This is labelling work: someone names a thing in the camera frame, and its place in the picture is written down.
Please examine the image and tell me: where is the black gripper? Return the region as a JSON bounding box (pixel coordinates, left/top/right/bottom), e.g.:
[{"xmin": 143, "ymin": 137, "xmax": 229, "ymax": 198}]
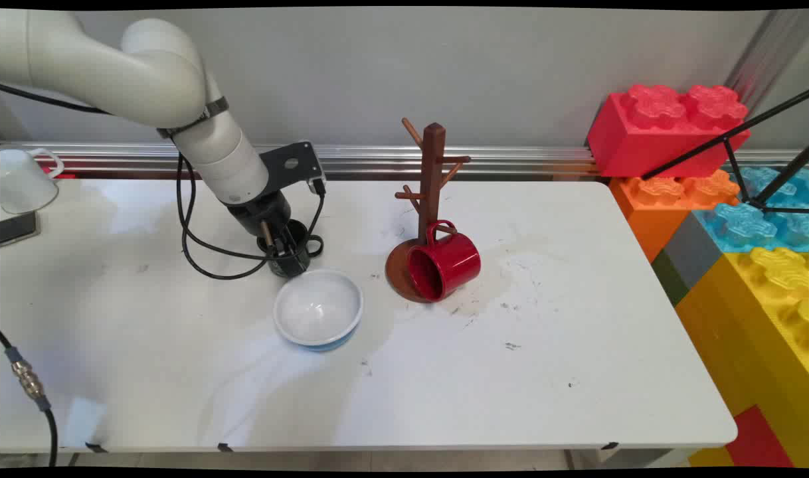
[{"xmin": 228, "ymin": 189, "xmax": 300, "ymax": 258}]

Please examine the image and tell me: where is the red ceramic mug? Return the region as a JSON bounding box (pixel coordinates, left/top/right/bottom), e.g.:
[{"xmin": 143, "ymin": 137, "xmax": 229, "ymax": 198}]
[{"xmin": 406, "ymin": 220, "xmax": 482, "ymax": 303}]

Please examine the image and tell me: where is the dark ceramic mug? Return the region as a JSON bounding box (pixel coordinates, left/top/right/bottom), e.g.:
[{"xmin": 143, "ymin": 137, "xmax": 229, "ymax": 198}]
[{"xmin": 256, "ymin": 218, "xmax": 325, "ymax": 279}]

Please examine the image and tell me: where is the white and blue bowl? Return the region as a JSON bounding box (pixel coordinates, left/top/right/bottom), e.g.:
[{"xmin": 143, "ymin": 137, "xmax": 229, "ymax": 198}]
[{"xmin": 272, "ymin": 268, "xmax": 365, "ymax": 353}]

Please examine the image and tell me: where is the brown wooden mug tree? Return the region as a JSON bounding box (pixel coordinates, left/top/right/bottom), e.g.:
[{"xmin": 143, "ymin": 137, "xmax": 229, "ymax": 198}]
[{"xmin": 385, "ymin": 118, "xmax": 476, "ymax": 305}]

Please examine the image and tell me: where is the dark flat device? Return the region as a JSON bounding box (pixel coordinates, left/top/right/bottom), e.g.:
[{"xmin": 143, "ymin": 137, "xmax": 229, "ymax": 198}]
[{"xmin": 0, "ymin": 210, "xmax": 42, "ymax": 247}]

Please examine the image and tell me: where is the white mug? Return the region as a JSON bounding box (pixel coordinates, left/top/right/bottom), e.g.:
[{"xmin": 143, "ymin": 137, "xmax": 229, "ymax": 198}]
[{"xmin": 0, "ymin": 147, "xmax": 66, "ymax": 215}]

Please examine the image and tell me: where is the orange toy block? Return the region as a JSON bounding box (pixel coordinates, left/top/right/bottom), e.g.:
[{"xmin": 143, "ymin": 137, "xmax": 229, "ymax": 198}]
[{"xmin": 608, "ymin": 169, "xmax": 741, "ymax": 264}]

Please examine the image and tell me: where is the dark green toy block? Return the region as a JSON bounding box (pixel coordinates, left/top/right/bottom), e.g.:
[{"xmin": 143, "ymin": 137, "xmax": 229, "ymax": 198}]
[{"xmin": 651, "ymin": 248, "xmax": 691, "ymax": 307}]

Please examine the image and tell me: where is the black tripod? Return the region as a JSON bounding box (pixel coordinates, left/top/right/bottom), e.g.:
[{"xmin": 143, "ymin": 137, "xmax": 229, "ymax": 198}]
[{"xmin": 641, "ymin": 88, "xmax": 809, "ymax": 215}]

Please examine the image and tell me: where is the light blue toy block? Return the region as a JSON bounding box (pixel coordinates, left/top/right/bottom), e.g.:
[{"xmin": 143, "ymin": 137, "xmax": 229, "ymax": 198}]
[{"xmin": 693, "ymin": 165, "xmax": 809, "ymax": 254}]

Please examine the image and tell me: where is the yellow toy block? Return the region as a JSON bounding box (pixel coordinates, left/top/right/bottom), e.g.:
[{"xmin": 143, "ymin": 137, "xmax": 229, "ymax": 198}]
[{"xmin": 673, "ymin": 246, "xmax": 809, "ymax": 469}]

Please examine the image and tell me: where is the small red toy block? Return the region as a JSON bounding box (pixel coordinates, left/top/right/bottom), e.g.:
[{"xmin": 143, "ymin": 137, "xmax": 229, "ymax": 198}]
[{"xmin": 724, "ymin": 404, "xmax": 796, "ymax": 469}]

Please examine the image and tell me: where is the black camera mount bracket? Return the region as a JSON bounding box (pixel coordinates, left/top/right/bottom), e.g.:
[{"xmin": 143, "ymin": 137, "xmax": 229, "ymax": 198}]
[{"xmin": 258, "ymin": 140, "xmax": 327, "ymax": 195}]

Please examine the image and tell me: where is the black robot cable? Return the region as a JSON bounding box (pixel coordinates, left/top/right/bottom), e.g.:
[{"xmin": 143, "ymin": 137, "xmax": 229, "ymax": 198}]
[{"xmin": 0, "ymin": 83, "xmax": 327, "ymax": 280}]

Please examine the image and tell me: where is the black arm strap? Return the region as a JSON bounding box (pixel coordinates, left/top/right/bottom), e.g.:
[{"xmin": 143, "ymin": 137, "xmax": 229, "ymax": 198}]
[{"xmin": 157, "ymin": 97, "xmax": 230, "ymax": 139}]

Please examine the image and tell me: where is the aluminium rail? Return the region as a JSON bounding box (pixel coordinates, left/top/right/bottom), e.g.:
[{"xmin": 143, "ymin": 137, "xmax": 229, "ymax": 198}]
[{"xmin": 0, "ymin": 141, "xmax": 809, "ymax": 182}]

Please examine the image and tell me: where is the cable with metal connector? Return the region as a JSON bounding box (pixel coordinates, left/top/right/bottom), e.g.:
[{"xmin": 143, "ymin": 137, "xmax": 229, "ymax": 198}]
[{"xmin": 0, "ymin": 329, "xmax": 59, "ymax": 468}]

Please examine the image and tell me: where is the aluminium frame post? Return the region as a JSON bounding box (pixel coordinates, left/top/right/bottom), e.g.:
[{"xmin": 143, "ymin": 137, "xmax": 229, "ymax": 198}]
[{"xmin": 723, "ymin": 9, "xmax": 809, "ymax": 108}]

